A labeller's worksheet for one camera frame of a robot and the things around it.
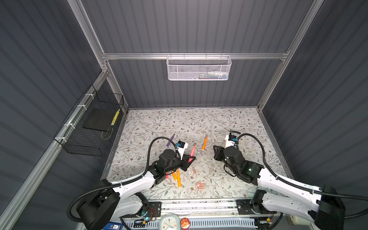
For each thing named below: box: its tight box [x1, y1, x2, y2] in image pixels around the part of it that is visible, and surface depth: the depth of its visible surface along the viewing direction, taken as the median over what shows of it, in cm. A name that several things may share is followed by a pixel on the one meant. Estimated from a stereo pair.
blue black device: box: [102, 221, 125, 230], surface depth 68 cm
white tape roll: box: [289, 214, 298, 226], surface depth 66 cm
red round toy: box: [180, 217, 191, 230], surface depth 71 cm
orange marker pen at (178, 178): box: [176, 168, 182, 188], surface depth 84 cm
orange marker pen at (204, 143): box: [202, 136, 208, 151], surface depth 101 cm
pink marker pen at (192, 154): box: [188, 144, 196, 163], surface depth 79 cm
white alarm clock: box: [158, 214, 181, 230], surface depth 69 cm
